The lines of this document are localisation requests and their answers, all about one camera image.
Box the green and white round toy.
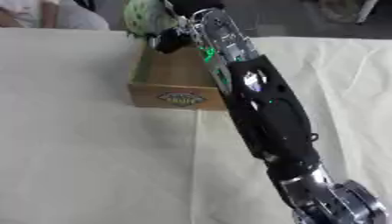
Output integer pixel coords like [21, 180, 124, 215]
[121, 0, 178, 38]

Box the person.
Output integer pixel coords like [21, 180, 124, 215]
[0, 0, 112, 31]

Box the tan cardboard box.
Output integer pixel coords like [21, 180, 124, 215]
[127, 35, 230, 112]

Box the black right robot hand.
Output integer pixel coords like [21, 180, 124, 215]
[148, 0, 227, 55]

